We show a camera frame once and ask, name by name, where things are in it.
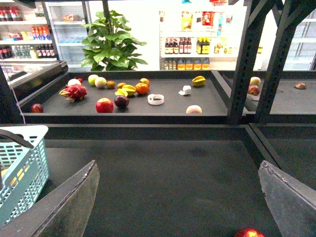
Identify small red apple left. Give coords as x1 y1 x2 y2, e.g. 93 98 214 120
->
31 103 44 113

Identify red apple on shelf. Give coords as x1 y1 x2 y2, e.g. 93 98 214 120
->
95 98 114 113

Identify dark purple plum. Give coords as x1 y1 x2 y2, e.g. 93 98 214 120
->
114 95 129 109

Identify white round onion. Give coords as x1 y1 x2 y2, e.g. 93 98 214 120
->
67 79 81 86

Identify yellow starfruit right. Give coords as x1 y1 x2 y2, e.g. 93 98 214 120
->
192 76 206 87

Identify brown kiwi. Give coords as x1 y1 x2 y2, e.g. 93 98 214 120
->
106 80 116 89
118 82 126 89

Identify orange persimmon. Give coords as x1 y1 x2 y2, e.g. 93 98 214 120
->
135 82 149 95

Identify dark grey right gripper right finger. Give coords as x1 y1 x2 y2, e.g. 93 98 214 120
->
258 160 316 237

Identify pale pink peach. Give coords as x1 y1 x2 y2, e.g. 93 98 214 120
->
95 77 107 89

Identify white drinks shelf left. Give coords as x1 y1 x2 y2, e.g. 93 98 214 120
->
0 0 57 61

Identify white tape ring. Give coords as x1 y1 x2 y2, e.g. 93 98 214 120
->
147 93 165 106

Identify red apple behind post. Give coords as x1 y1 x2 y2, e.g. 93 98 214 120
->
247 85 260 96

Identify pink dragon fruit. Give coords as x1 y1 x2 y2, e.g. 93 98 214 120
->
59 84 87 102

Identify light blue plastic basket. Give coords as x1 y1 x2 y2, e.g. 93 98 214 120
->
0 125 49 225

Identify yellow starfruit slice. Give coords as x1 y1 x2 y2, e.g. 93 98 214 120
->
115 88 128 97

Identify white bottle shelf right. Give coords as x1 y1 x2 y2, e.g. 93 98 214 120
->
159 7 246 71

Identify brown fruit far right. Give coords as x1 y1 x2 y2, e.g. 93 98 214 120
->
295 82 307 90

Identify yellow starfruit centre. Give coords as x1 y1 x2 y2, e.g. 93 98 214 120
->
122 84 136 96

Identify green apple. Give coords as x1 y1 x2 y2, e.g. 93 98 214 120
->
88 74 99 86

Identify green potted plant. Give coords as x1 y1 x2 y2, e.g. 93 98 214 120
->
81 10 147 72

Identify pale peach front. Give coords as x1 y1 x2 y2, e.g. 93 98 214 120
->
186 105 202 114

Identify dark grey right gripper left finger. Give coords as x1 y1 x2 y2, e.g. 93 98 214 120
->
0 160 100 237

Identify black metal shelf post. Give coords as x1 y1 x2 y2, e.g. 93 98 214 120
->
227 0 316 124

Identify red apple near front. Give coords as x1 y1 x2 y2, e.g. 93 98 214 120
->
234 227 265 237

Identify yellow mango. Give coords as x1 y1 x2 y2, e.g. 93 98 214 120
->
10 165 30 186

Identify black raised fruit tray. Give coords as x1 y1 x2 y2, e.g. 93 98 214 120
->
20 70 234 124

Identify grey basket handle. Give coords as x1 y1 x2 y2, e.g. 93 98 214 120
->
0 129 34 149

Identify glass door fridge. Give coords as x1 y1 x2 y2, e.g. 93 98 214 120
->
44 0 89 71

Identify pale apple behind post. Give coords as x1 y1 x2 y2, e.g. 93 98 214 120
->
249 77 261 86

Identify black chest freezer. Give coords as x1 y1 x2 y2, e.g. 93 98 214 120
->
0 61 68 100

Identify red yellow mango apple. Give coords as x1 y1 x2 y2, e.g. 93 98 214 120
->
139 78 150 86

